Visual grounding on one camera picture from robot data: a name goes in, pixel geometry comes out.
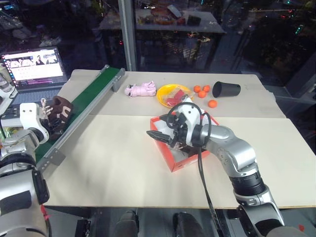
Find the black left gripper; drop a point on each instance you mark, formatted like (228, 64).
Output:
(47, 124)

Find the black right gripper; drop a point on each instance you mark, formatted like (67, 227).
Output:
(178, 128)

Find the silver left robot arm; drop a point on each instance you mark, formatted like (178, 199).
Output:
(17, 177)

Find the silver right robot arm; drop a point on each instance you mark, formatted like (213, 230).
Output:
(234, 153)

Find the orange shoebox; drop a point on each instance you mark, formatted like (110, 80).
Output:
(184, 164)

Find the green conveyor belt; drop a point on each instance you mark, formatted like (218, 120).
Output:
(84, 103)

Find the red snack packet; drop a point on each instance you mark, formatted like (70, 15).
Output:
(174, 98)

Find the yellow bowl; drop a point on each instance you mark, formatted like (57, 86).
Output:
(163, 95)

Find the pink cloth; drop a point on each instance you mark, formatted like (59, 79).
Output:
(141, 90)

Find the small orange ball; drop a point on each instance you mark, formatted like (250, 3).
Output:
(206, 88)
(196, 88)
(202, 94)
(212, 104)

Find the open laptop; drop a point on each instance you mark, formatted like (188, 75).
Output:
(34, 69)

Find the clear plastic bottle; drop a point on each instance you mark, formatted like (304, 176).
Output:
(4, 81)

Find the black cup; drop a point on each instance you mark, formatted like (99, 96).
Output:
(225, 89)

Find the grey metal pillar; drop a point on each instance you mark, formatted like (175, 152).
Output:
(127, 34)

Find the grey background table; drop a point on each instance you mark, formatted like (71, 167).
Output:
(163, 26)

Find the black box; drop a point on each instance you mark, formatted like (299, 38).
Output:
(193, 19)

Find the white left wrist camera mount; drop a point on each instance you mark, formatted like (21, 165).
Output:
(29, 115)

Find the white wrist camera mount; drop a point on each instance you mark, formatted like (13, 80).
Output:
(29, 115)
(190, 121)

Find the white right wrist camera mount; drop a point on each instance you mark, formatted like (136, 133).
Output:
(190, 121)

